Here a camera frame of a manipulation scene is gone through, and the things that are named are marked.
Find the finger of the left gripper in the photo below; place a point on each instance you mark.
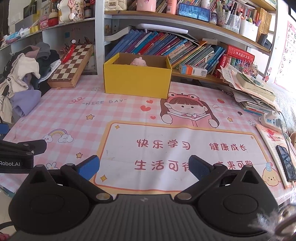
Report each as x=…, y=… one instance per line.
x=22, y=149
x=4, y=129

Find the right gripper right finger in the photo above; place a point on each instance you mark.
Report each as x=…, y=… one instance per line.
x=206, y=174

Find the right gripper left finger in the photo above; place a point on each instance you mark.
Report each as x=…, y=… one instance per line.
x=78, y=176

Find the pink plush toy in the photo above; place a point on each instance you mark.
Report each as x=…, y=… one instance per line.
x=139, y=62

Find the pile of clothes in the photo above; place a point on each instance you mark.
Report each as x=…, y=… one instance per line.
x=21, y=79

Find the pink cartoon desk mat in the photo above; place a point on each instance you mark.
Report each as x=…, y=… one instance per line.
x=138, y=151

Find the pink booklet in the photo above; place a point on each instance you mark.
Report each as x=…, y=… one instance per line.
x=273, y=139

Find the wooden chess board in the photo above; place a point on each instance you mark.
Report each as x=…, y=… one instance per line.
x=68, y=74

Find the white power strip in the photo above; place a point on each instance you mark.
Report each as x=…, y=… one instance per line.
x=272, y=121

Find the black smartphone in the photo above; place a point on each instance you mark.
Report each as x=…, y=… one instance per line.
x=286, y=162

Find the stack of papers and books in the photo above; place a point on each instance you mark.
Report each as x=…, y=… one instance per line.
x=251, y=94

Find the red tassel ornament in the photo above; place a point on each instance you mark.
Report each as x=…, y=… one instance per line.
x=70, y=52

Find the orange white small box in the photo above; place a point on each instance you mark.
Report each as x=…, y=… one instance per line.
x=192, y=70

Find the yellow cardboard box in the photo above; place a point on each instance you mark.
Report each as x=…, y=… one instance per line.
x=151, y=81

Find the red dictionary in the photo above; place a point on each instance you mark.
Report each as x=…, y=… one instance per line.
x=236, y=57

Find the row of books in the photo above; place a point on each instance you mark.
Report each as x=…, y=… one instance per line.
x=182, y=52

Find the white plush doll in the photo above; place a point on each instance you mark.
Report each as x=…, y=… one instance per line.
x=71, y=11

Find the blue pencil case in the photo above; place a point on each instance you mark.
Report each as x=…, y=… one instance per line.
x=194, y=12

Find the cream quilted handbag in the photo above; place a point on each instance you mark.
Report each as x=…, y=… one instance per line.
x=115, y=5

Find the pink cylinder container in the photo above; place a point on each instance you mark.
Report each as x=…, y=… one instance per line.
x=146, y=5

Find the white shelf post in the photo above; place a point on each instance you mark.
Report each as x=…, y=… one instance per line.
x=100, y=34

